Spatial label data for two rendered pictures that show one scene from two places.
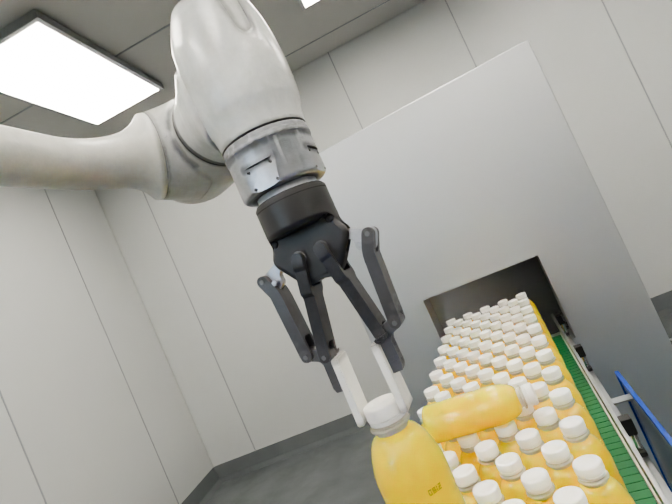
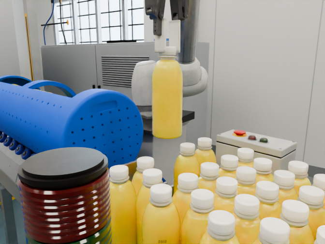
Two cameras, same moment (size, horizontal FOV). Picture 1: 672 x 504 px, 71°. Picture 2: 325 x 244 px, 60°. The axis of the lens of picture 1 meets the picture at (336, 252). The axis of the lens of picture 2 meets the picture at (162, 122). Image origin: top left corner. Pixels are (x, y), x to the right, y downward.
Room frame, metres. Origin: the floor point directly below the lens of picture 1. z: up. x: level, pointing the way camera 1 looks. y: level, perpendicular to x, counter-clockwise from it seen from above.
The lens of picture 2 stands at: (0.75, -0.56, 1.34)
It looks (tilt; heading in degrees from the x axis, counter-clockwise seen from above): 14 degrees down; 117
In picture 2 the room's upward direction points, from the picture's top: straight up
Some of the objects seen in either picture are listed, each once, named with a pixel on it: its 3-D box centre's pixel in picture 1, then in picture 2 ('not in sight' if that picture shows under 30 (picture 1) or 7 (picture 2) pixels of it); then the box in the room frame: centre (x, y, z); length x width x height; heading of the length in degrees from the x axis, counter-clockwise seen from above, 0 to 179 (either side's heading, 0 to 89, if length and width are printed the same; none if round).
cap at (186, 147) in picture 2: not in sight; (187, 148); (0.49, 0.09, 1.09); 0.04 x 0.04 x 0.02
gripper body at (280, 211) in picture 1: (307, 235); not in sight; (0.47, 0.02, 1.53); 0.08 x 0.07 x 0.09; 72
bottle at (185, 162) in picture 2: not in sight; (186, 183); (0.49, 0.09, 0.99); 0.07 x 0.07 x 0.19
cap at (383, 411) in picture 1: (385, 411); (167, 51); (0.46, 0.02, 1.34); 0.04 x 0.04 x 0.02
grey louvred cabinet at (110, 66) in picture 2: not in sight; (114, 107); (-1.25, 2.09, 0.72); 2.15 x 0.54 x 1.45; 170
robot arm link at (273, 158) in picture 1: (277, 168); not in sight; (0.47, 0.02, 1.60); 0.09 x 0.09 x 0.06
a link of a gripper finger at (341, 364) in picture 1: (351, 387); (174, 37); (0.47, 0.04, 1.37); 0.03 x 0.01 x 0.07; 162
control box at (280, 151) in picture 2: not in sight; (253, 154); (0.63, 0.25, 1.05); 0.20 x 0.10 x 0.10; 162
